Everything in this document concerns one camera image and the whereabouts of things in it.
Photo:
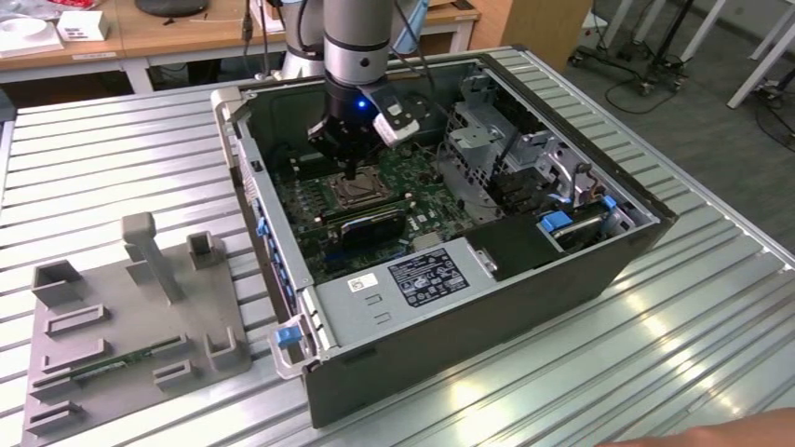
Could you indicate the white foam tray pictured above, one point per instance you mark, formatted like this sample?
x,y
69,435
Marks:
x,y
24,37

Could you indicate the white cardboard box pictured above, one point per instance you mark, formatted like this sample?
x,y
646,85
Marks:
x,y
80,23

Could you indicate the grey metal drive cage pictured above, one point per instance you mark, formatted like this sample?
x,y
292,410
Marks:
x,y
472,139

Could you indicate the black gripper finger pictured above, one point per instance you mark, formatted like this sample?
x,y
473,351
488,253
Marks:
x,y
352,167
324,135

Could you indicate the blue case latch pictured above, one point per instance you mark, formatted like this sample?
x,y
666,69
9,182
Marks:
x,y
285,336

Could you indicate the metal CPU socket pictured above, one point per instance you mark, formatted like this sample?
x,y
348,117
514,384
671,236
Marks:
x,y
335,198

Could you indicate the black PC case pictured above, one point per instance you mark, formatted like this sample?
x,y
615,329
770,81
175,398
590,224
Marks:
x,y
496,335

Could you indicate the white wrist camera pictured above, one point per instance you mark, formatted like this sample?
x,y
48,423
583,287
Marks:
x,y
397,123

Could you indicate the green motherboard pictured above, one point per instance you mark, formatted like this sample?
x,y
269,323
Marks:
x,y
428,200

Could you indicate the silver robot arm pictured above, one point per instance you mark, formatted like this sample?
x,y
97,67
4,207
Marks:
x,y
356,42

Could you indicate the black round object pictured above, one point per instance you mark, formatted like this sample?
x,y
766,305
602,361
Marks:
x,y
171,5

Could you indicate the silver chipset heatsink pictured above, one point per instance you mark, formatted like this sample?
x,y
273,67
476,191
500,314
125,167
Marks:
x,y
425,241

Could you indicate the blue slot retainer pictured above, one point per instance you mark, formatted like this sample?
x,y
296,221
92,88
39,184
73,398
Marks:
x,y
260,226

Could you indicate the blue disk carrier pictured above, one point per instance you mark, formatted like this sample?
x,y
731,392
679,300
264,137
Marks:
x,y
554,222

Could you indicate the small blue plastic clip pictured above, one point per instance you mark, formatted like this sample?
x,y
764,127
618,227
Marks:
x,y
608,202

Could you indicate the grey power supply unit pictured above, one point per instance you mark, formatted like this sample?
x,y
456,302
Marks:
x,y
351,316

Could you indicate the wooden cabinet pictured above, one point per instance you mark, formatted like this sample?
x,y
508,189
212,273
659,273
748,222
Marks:
x,y
547,28

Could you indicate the person bare forearm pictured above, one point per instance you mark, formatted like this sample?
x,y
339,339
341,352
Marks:
x,y
751,430

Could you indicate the black graphics card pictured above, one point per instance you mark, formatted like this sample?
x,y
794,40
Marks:
x,y
372,229

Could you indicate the red packet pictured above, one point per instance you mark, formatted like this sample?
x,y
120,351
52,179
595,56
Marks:
x,y
75,4

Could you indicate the white table frame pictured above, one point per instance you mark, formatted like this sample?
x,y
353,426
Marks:
x,y
702,32

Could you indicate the silver CPU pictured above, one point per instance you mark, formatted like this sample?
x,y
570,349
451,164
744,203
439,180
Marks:
x,y
365,188

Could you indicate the grey parts rack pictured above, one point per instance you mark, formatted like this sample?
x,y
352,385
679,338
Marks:
x,y
124,335

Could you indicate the wooden desk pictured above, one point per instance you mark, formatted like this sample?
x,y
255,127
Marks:
x,y
185,32

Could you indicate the white table leg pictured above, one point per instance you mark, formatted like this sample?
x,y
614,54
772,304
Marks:
x,y
759,74

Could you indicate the green RAM stick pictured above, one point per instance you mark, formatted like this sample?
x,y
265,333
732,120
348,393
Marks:
x,y
124,358

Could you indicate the black wheeled stand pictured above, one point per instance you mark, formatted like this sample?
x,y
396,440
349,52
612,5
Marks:
x,y
652,77

